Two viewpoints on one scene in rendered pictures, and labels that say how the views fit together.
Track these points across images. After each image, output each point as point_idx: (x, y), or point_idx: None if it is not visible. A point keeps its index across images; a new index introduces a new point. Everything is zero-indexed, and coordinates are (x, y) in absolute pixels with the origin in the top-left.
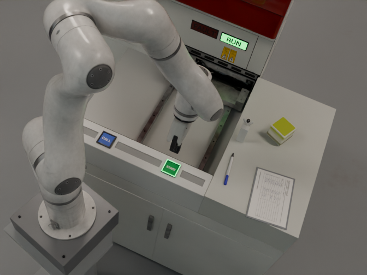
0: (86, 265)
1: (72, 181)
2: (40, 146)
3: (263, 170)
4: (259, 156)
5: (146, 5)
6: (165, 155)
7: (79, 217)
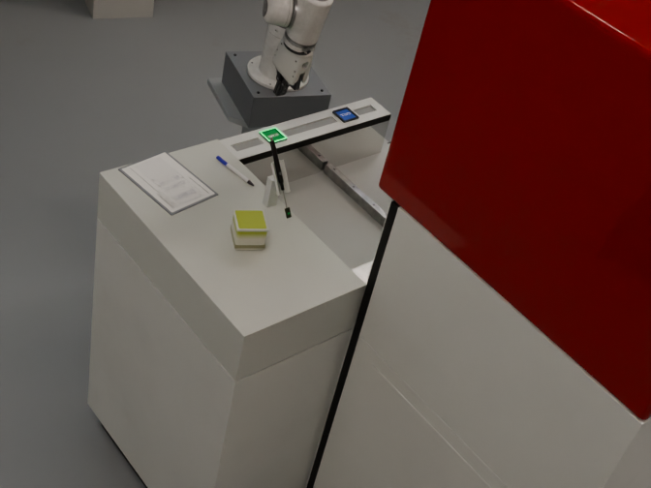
0: (221, 94)
1: None
2: None
3: (207, 196)
4: (230, 205)
5: None
6: (294, 141)
7: (263, 60)
